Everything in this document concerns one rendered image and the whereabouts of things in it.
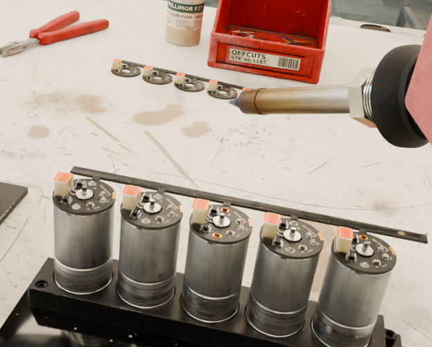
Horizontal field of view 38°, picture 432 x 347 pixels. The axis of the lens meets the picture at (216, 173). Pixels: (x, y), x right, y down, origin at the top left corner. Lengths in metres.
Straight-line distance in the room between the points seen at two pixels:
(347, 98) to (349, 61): 0.47
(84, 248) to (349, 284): 0.10
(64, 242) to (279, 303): 0.09
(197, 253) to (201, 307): 0.03
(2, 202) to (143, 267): 0.13
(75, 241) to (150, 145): 0.18
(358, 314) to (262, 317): 0.04
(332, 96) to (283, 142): 0.28
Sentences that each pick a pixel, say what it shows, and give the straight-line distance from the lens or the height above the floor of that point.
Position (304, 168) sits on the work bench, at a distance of 0.43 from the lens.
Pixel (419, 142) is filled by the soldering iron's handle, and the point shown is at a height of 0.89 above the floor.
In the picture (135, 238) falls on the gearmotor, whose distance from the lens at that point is 0.25.
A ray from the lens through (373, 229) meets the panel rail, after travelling 0.27.
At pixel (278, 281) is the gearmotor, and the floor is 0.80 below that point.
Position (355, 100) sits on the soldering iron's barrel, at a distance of 0.16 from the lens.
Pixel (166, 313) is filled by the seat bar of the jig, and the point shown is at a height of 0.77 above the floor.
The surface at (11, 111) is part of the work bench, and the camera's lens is 0.47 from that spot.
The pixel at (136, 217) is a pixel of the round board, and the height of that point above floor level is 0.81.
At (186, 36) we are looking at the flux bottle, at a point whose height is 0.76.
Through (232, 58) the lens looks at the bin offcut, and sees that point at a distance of 0.56.
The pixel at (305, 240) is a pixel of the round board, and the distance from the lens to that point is 0.25.
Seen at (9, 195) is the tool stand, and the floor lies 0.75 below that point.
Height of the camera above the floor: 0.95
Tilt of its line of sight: 31 degrees down
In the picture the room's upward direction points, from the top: 8 degrees clockwise
